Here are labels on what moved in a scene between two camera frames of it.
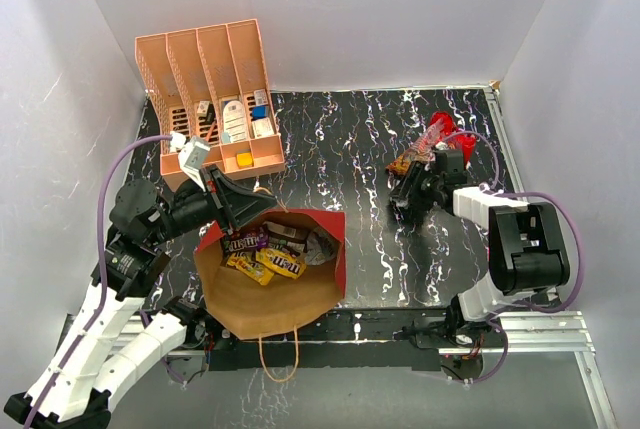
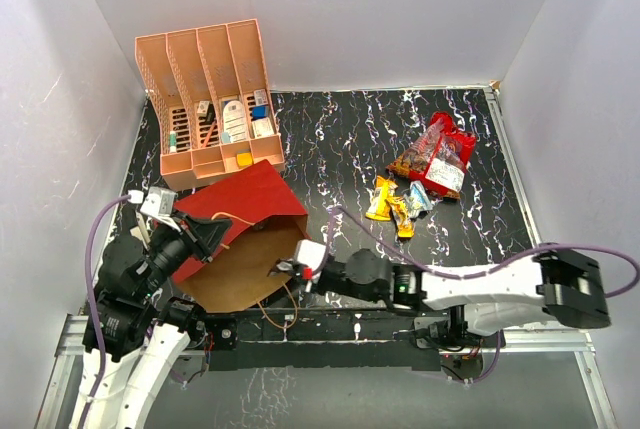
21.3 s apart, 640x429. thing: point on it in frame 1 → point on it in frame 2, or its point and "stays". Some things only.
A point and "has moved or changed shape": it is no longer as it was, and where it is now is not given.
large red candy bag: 442,134 stays
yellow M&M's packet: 282,262 → 379,208
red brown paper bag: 276,272 has moved or changed shape
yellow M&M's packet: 248,264 → 399,211
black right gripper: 408,189 → 298,272
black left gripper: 240,203 → 205,234
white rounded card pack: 234,121 stays
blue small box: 259,112 stays
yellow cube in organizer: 244,160 stays
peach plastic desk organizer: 209,82 stays
